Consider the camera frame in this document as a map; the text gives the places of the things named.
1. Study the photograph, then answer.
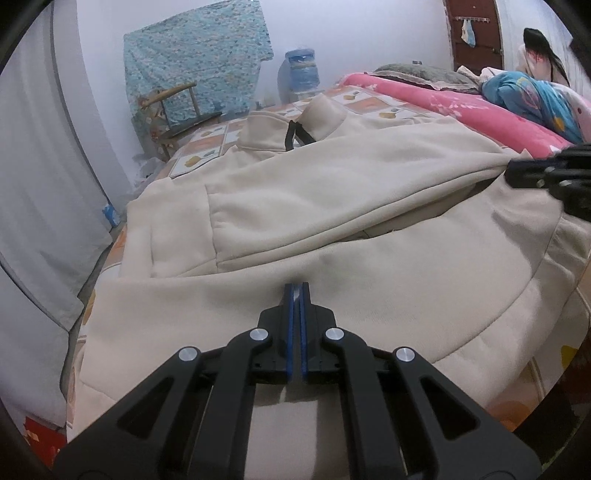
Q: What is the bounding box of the cream zip-up jacket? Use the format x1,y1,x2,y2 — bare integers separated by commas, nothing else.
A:
66,94,591,480

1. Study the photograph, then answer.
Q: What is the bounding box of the teal blue garment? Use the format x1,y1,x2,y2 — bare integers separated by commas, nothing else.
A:
480,71,584,144

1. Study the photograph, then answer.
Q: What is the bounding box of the pink floral blanket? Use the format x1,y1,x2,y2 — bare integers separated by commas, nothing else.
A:
339,73,571,158

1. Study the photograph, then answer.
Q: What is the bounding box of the person with long hair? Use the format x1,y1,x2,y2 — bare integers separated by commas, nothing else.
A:
517,28,570,87

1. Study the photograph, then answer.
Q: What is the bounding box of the dark wooden door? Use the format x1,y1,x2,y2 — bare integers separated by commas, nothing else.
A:
444,0,504,73

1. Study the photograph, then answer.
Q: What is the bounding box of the green lace-trimmed pillow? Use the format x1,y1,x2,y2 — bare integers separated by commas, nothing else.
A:
373,63,479,93

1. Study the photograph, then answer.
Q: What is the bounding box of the wooden chair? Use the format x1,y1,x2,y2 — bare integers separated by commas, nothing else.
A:
137,82,222,161

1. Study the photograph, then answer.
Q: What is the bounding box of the blue water jug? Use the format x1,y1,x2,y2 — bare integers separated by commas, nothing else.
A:
286,48,320,92

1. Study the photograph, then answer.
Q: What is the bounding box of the teal patterned hanging cloth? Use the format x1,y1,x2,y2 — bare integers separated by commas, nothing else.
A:
123,1,273,136

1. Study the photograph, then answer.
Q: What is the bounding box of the grey curtain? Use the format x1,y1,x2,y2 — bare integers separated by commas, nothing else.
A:
1,6,111,428

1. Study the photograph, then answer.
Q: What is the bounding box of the red box on floor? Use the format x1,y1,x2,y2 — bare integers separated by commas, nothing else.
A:
23,417,66,468

